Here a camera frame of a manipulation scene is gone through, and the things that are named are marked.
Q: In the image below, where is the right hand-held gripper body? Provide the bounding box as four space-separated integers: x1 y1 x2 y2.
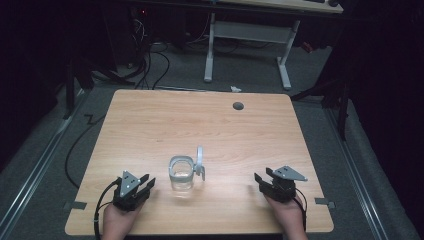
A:
259 165 309 204

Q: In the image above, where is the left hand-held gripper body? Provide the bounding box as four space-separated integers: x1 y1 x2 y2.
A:
112 170 149 212

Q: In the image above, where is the clear glass jar with hinged lid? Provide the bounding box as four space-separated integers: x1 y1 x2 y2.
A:
168 144 206 192

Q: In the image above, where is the person's right hand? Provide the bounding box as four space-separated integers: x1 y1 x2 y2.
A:
264 194 310 240

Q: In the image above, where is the grey tape piece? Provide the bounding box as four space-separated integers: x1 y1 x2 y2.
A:
314 197 337 210
63 201 88 211

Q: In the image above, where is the black metal stand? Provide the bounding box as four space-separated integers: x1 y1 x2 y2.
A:
62 56 96 120
290 77 352 141

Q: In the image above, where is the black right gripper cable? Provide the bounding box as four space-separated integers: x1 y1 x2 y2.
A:
293 187 308 233

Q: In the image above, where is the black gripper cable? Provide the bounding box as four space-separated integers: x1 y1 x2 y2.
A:
293 187 308 233
93 178 122 240

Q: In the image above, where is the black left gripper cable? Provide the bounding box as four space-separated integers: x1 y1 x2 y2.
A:
93 178 122 240

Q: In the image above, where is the black floor cable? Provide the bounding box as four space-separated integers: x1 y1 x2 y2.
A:
64 113 106 190

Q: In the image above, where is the metal floor rail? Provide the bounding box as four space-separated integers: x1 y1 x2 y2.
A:
0 89 90 239
323 107 390 240

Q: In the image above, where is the bundle of black cables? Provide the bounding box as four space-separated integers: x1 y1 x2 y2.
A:
128 18 171 91

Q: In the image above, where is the desk with white metal frame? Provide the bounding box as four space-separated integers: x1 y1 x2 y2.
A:
203 0 345 91

